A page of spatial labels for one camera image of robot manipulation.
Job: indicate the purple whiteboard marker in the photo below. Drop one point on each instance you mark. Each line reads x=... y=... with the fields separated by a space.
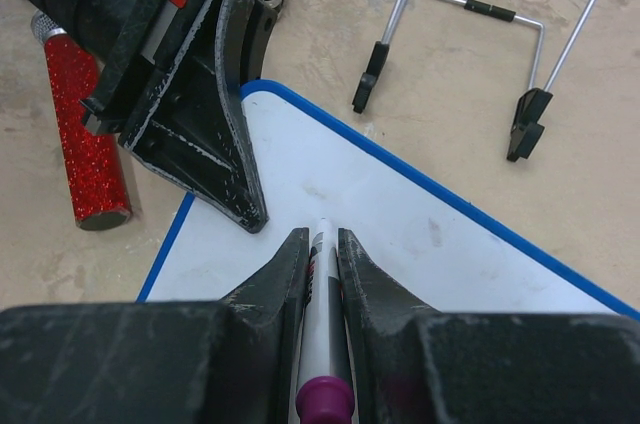
x=324 y=391

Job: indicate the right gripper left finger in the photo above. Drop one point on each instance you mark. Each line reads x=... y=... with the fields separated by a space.
x=224 y=361

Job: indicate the red glitter microphone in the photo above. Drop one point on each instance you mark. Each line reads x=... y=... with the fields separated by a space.
x=96 y=183

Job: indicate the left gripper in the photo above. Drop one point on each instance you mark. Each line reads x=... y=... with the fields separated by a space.
x=171 y=86

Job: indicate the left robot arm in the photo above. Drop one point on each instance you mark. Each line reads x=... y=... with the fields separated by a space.
x=170 y=89

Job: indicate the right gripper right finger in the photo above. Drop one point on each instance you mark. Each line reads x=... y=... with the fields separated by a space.
x=415 y=364

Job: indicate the blue framed whiteboard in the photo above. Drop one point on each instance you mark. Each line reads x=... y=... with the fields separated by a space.
x=312 y=166

